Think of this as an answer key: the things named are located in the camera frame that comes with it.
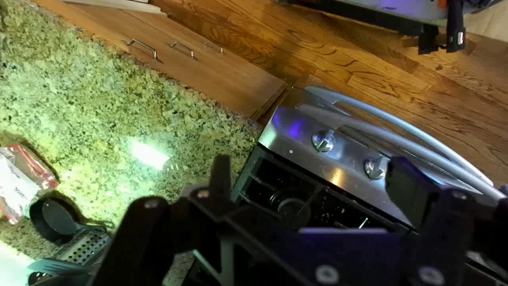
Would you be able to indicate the wooden base cabinet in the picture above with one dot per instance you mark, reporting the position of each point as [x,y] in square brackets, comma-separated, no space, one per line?
[211,74]

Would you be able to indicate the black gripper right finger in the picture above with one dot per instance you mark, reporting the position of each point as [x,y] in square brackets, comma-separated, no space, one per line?
[445,239]

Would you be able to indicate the stainless steel stove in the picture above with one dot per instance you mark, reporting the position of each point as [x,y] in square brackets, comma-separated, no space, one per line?
[296,132]

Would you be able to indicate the metal grater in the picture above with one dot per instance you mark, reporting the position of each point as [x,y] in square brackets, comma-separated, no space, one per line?
[80,252]

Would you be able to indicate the black metal stand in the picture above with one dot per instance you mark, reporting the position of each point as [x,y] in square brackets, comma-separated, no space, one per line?
[454,26]

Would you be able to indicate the round metal stove knob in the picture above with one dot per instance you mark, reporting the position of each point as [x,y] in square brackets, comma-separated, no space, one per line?
[323,140]
[373,169]

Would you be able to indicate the red and white packet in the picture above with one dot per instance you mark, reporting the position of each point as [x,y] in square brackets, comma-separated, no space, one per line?
[21,180]

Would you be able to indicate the white flat panel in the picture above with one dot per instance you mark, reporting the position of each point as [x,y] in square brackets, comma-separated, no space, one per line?
[116,5]

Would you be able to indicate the black round lid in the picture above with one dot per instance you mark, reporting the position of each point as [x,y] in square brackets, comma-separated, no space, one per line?
[53,218]

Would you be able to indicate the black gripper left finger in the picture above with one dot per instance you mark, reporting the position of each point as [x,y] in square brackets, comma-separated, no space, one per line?
[137,239]

